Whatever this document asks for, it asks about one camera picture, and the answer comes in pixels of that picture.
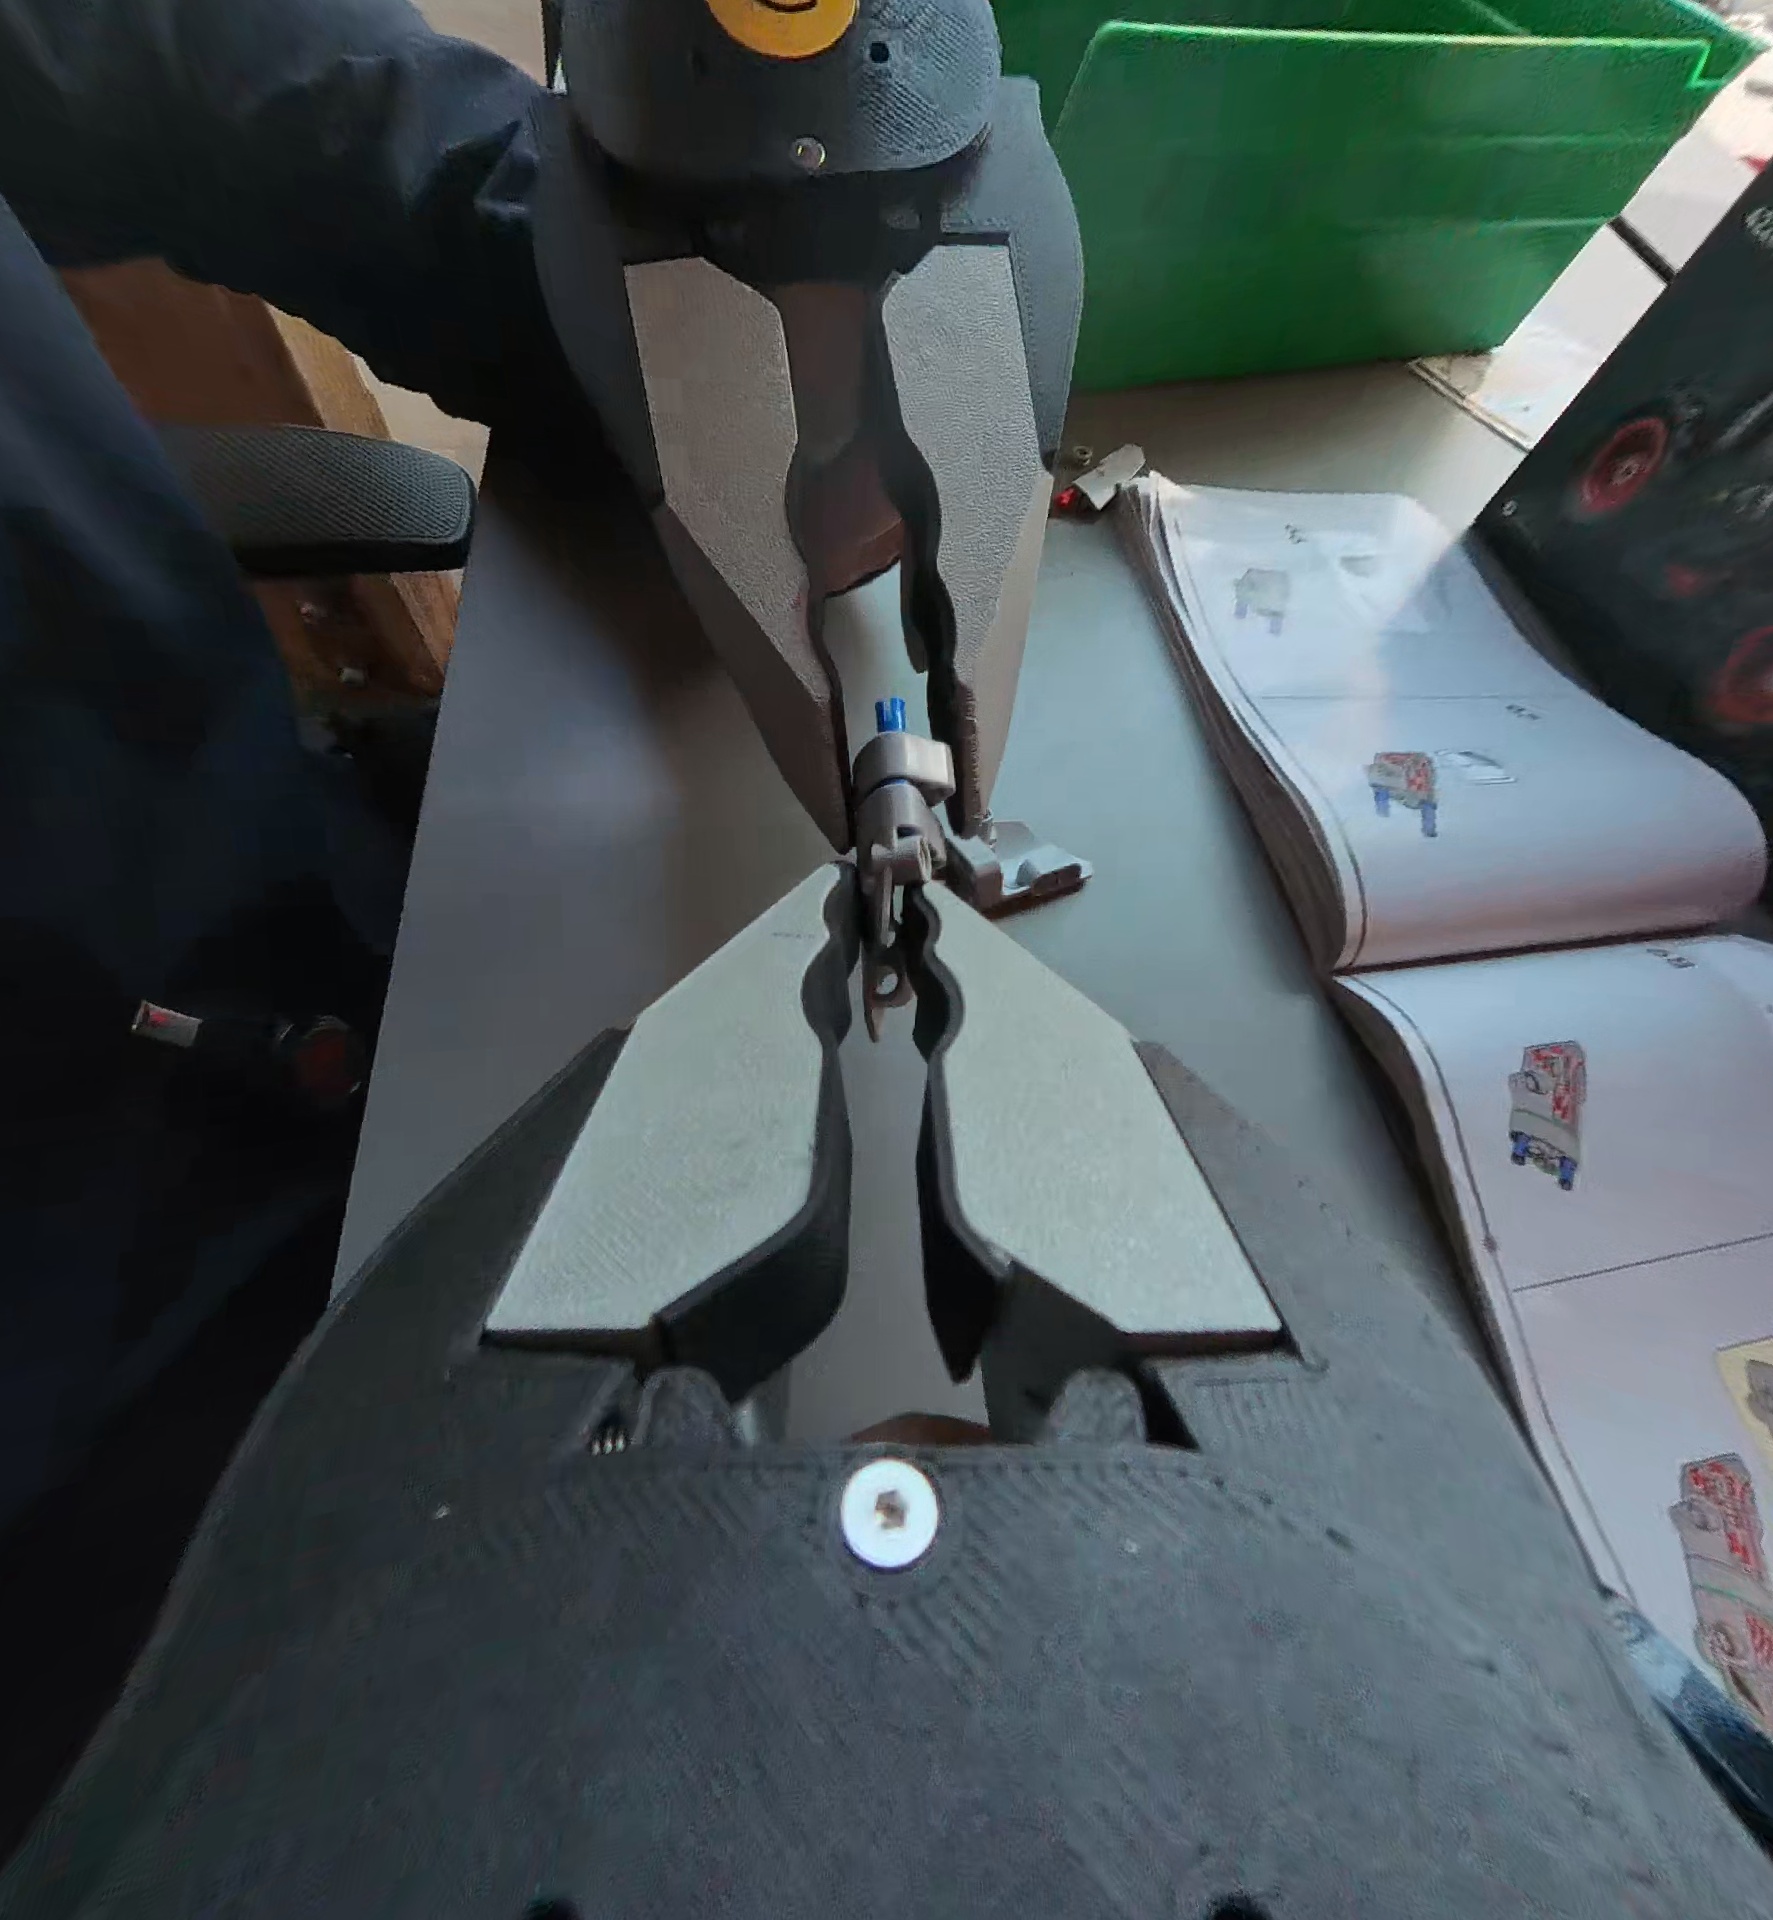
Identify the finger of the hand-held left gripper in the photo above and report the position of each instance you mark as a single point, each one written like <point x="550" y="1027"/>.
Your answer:
<point x="978" y="419"/>
<point x="713" y="419"/>

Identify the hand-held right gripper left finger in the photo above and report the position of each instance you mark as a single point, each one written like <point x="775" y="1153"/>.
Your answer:
<point x="678" y="1171"/>

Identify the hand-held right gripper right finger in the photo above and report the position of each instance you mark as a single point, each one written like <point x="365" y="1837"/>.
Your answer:
<point x="1096" y="1171"/>

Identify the grey lego panel piece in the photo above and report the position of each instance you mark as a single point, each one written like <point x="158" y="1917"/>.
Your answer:
<point x="1014" y="871"/>

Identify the grey lego connector piece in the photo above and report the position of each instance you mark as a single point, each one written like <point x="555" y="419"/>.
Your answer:
<point x="888" y="899"/>

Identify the grey lego beam blue pins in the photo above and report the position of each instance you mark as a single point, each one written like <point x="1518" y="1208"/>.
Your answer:
<point x="901" y="764"/>

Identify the person's left forearm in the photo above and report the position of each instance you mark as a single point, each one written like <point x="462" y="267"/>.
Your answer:
<point x="301" y="181"/>

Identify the grey lego piece red pin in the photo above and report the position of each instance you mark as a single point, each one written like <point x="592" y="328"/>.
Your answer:
<point x="1112" y="477"/>

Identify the lego instruction booklet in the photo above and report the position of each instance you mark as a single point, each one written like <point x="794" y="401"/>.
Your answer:
<point x="1503" y="781"/>

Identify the black lego set box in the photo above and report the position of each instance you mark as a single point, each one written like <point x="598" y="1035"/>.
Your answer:
<point x="1697" y="571"/>

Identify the black mesh chair armrest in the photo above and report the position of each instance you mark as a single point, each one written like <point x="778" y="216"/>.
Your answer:
<point x="332" y="496"/>

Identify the green plastic bin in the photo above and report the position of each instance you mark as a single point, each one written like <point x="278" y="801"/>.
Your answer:
<point x="1351" y="226"/>

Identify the brown wooden furniture panel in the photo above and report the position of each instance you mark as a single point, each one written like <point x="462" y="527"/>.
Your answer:
<point x="225" y="361"/>

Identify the printed paper sheet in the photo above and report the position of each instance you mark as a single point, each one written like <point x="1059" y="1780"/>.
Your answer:
<point x="1576" y="346"/>

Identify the person in dark clothing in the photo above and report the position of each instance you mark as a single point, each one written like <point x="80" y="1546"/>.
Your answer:
<point x="77" y="751"/>

